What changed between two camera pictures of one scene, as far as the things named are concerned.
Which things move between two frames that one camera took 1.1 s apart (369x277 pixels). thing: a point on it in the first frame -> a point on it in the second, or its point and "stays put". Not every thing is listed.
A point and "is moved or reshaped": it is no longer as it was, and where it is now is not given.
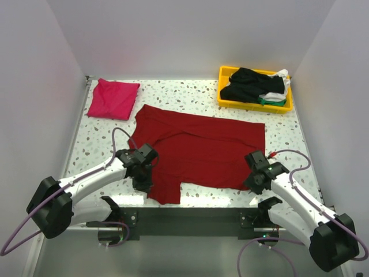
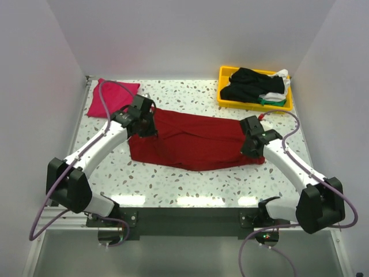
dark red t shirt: [206, 149] is moved or reshaped
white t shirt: [278, 97] stays put
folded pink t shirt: [113, 100] stays put
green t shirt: [274, 104] stays put
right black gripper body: [252, 183] -> [245, 149]
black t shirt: [246, 85] stays put
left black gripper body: [143, 180] -> [148, 127]
